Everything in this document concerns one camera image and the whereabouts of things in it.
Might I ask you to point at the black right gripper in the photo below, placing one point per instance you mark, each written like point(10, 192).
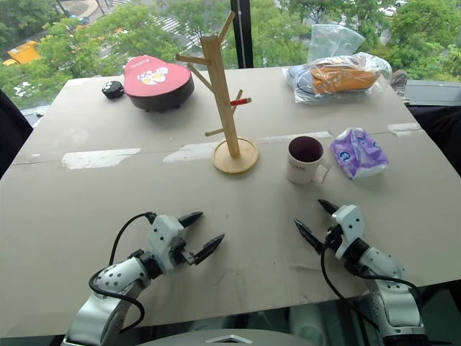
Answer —
point(333, 237)

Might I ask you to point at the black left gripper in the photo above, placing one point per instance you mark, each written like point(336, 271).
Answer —
point(181, 253)

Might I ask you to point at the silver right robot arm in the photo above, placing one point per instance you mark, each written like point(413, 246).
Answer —
point(392, 299)

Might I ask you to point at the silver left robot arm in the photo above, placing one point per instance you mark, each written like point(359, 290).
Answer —
point(115, 277)

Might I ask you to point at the wooden mug tree stand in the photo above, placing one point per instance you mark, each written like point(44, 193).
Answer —
point(220, 93)

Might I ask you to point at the purple tissue pack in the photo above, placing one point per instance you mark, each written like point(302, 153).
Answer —
point(360, 155)

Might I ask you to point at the white tape strip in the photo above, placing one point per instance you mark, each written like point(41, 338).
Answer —
point(295, 137)
point(403, 128)

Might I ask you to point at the grey robot torso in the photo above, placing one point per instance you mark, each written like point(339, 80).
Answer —
point(230, 337)

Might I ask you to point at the plastic bag with orange item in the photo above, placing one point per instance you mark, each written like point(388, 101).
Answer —
point(342, 79)

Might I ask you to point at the dark clothed leg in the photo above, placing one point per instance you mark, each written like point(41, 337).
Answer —
point(441, 126)

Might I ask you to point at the grey shoe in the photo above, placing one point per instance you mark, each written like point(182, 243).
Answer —
point(399, 84)

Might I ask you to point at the small black dotted gadget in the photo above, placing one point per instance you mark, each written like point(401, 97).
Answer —
point(111, 90)

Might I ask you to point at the black window mullion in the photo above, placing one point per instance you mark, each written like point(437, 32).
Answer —
point(242, 32)

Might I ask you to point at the dark cloth shape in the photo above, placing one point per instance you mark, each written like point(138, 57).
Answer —
point(12, 137)

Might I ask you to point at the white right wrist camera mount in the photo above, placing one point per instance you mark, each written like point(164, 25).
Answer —
point(351, 223)

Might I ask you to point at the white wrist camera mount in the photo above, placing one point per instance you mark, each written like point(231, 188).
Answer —
point(351, 223)
point(164, 234)

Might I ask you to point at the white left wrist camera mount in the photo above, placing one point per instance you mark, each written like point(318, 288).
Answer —
point(164, 234)

